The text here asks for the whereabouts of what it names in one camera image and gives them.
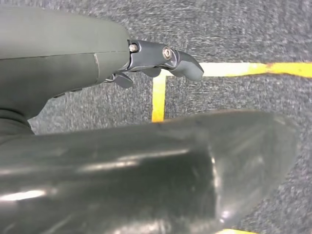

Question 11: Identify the yellow tape square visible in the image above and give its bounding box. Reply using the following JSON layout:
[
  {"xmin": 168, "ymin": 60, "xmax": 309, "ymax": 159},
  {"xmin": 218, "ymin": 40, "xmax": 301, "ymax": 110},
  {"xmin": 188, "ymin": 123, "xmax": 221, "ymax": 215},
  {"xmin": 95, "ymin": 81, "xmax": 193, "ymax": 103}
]
[{"xmin": 151, "ymin": 62, "xmax": 312, "ymax": 234}]

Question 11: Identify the left robot arm sleeve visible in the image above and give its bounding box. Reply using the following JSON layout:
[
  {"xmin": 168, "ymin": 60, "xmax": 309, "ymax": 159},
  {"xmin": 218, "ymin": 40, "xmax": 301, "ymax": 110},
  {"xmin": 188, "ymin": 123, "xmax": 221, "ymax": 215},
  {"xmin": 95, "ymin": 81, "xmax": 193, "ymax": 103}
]
[{"xmin": 0, "ymin": 108, "xmax": 35, "ymax": 144}]

